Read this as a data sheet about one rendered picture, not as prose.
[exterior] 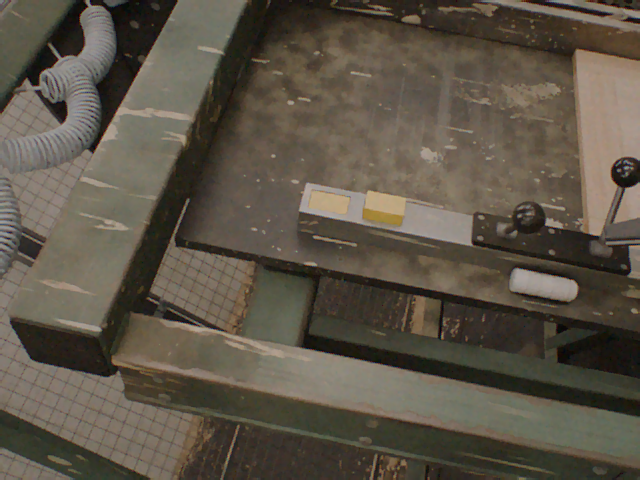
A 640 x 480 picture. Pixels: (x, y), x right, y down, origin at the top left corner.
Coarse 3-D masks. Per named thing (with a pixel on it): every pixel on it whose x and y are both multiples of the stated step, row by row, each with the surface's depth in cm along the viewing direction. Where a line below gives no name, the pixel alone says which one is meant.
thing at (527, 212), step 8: (520, 208) 73; (528, 208) 73; (536, 208) 73; (512, 216) 74; (520, 216) 73; (528, 216) 73; (536, 216) 73; (544, 216) 73; (496, 224) 85; (504, 224) 84; (512, 224) 75; (520, 224) 73; (528, 224) 73; (536, 224) 73; (544, 224) 73; (496, 232) 84; (504, 232) 83; (512, 232) 83; (520, 232) 74; (528, 232) 73; (536, 232) 74
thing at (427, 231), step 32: (352, 192) 88; (320, 224) 86; (352, 224) 85; (384, 224) 85; (416, 224) 85; (448, 224) 86; (448, 256) 87; (480, 256) 85; (512, 256) 84; (608, 288) 86
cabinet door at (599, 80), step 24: (576, 72) 111; (600, 72) 111; (624, 72) 112; (576, 96) 109; (600, 96) 107; (624, 96) 108; (576, 120) 106; (600, 120) 104; (624, 120) 105; (600, 144) 101; (624, 144) 101; (600, 168) 97; (600, 192) 95; (624, 192) 95; (600, 216) 92; (624, 216) 92
